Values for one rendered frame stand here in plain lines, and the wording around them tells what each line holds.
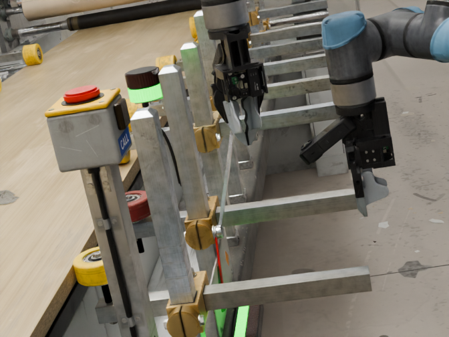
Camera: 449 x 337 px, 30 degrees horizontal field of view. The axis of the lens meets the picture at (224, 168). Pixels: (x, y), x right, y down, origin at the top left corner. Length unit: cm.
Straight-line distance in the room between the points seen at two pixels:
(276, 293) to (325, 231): 225
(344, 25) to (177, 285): 50
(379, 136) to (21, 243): 65
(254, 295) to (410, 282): 178
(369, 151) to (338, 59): 17
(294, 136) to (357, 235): 93
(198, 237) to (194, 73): 36
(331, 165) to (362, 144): 269
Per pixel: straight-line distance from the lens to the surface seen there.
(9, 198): 174
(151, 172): 121
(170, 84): 142
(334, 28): 141
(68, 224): 153
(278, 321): 292
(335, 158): 414
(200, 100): 168
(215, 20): 139
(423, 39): 139
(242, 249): 176
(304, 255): 335
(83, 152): 92
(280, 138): 424
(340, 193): 152
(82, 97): 91
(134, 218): 153
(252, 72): 140
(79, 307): 144
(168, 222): 123
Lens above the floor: 141
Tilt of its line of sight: 18 degrees down
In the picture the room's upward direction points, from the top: 11 degrees counter-clockwise
